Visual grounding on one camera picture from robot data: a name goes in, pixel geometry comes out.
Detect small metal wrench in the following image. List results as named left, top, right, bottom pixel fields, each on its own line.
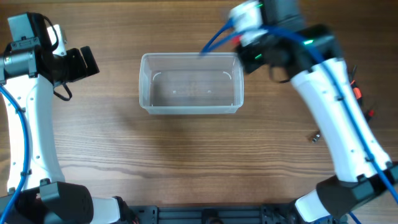
left=312, top=131, right=321, bottom=143

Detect clear plastic storage container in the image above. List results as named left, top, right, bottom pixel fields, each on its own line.
left=139, top=52, right=244, bottom=115

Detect red handled cutters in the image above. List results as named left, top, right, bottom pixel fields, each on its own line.
left=231, top=35, right=241, bottom=45

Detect black red screwdriver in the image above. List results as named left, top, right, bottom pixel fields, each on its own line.
left=364, top=109, right=374, bottom=123

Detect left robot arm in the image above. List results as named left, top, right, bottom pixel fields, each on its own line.
left=1, top=12, right=140, bottom=223

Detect orange black needle-nose pliers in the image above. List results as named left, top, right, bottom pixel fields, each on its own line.
left=348, top=65, right=363, bottom=106

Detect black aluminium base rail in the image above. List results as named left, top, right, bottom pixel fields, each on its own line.
left=71, top=203, right=348, bottom=224

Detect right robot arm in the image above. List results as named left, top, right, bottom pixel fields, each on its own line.
left=229, top=1, right=397, bottom=223

